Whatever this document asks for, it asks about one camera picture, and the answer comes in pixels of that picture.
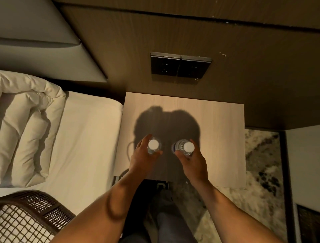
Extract dark woven furniture piece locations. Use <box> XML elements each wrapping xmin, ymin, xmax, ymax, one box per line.
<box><xmin>296</xmin><ymin>204</ymin><xmax>320</xmax><ymax>243</ymax></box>

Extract grey padded headboard panel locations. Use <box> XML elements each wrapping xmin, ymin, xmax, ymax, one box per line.
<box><xmin>0</xmin><ymin>38</ymin><xmax>108</xmax><ymax>83</ymax></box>
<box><xmin>0</xmin><ymin>0</ymin><xmax>81</xmax><ymax>48</ymax></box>

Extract person's right forearm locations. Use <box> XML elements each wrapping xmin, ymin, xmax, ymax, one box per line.
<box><xmin>189</xmin><ymin>178</ymin><xmax>284</xmax><ymax>243</ymax></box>

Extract white bed sheet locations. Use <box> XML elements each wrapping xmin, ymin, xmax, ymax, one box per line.
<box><xmin>0</xmin><ymin>91</ymin><xmax>124</xmax><ymax>216</ymax></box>

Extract dark woven rattan chair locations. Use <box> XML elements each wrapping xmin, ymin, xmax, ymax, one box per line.
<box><xmin>0</xmin><ymin>190</ymin><xmax>77</xmax><ymax>243</ymax></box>

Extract black wall power socket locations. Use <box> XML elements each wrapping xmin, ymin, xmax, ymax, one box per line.
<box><xmin>150</xmin><ymin>52</ymin><xmax>182</xmax><ymax>76</ymax></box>
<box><xmin>177</xmin><ymin>55</ymin><xmax>212</xmax><ymax>79</ymax></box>

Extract person's grey trousers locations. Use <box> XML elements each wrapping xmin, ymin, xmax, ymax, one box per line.
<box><xmin>124</xmin><ymin>189</ymin><xmax>198</xmax><ymax>243</ymax></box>

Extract person's left hand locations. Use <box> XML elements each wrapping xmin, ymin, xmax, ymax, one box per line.
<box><xmin>128</xmin><ymin>134</ymin><xmax>163</xmax><ymax>178</ymax></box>

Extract person's right hand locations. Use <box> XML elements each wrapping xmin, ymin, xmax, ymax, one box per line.
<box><xmin>174</xmin><ymin>139</ymin><xmax>209</xmax><ymax>185</ymax></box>

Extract light wooden bedside table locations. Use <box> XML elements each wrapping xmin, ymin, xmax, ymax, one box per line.
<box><xmin>114</xmin><ymin>92</ymin><xmax>247</xmax><ymax>189</ymax></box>

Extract person's left forearm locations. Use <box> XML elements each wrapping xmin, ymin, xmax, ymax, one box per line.
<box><xmin>50</xmin><ymin>172</ymin><xmax>148</xmax><ymax>243</ymax></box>

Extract white pillow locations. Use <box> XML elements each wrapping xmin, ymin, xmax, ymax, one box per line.
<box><xmin>0</xmin><ymin>70</ymin><xmax>67</xmax><ymax>188</ymax></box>

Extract clear white-capped water bottle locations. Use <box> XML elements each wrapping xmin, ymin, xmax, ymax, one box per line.
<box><xmin>147</xmin><ymin>137</ymin><xmax>162</xmax><ymax>154</ymax></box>
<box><xmin>171</xmin><ymin>139</ymin><xmax>195</xmax><ymax>157</ymax></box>

